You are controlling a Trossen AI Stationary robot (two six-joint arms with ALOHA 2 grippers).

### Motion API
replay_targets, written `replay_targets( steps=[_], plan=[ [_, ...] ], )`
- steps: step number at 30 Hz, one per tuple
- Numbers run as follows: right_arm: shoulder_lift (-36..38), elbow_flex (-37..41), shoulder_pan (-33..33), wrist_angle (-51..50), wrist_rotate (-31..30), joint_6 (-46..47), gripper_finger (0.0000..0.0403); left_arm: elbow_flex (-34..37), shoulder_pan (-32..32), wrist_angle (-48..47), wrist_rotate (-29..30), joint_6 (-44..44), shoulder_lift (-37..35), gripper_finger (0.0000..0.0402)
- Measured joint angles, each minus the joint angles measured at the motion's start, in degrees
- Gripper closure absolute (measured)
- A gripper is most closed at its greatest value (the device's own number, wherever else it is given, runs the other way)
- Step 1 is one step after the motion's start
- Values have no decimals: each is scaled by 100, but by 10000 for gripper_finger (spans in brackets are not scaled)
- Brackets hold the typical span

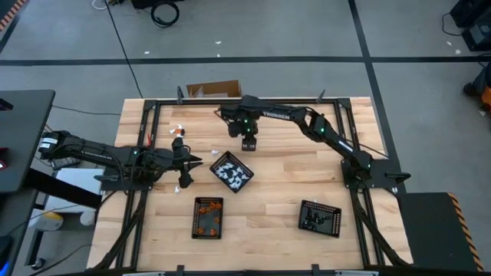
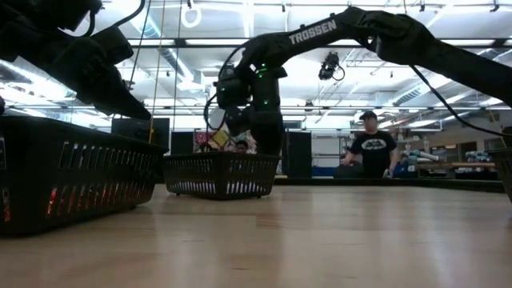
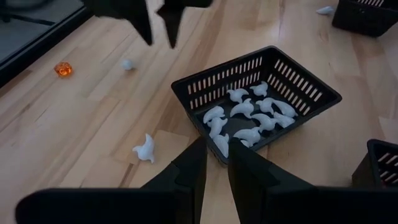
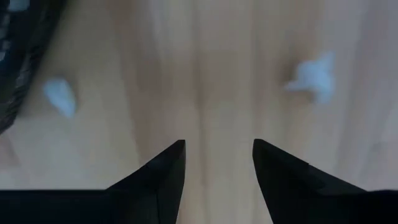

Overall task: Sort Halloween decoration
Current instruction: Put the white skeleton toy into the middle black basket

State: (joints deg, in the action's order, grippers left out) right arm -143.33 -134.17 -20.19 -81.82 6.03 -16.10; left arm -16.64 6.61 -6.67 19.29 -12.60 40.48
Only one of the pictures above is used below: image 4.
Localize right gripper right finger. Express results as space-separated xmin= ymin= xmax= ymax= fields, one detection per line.
xmin=252 ymin=138 xmax=398 ymax=224

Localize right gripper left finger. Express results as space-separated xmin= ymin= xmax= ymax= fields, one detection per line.
xmin=0 ymin=139 xmax=187 ymax=224

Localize small white ghost figure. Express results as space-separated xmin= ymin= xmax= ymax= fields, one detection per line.
xmin=284 ymin=51 xmax=336 ymax=105
xmin=42 ymin=77 xmax=77 ymax=119

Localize black slotted plastic basket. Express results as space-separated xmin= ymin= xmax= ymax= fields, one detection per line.
xmin=0 ymin=0 xmax=67 ymax=134

